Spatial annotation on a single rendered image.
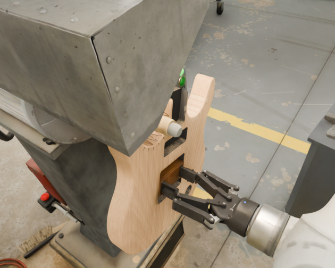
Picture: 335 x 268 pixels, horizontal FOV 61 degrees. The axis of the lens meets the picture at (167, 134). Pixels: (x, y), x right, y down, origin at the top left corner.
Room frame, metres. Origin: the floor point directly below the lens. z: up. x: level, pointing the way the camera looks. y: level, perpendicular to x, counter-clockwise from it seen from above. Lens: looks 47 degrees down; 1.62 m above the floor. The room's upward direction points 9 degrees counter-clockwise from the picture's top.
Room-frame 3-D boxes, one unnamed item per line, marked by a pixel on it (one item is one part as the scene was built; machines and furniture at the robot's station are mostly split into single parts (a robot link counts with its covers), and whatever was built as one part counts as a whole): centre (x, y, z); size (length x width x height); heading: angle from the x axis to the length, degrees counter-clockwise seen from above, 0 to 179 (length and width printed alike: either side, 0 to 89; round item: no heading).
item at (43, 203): (0.70, 0.55, 0.46); 0.25 x 0.07 x 0.08; 48
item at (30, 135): (0.67, 0.34, 1.11); 0.36 x 0.24 x 0.04; 48
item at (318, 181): (0.69, -0.76, 0.35); 0.28 x 0.28 x 0.70; 40
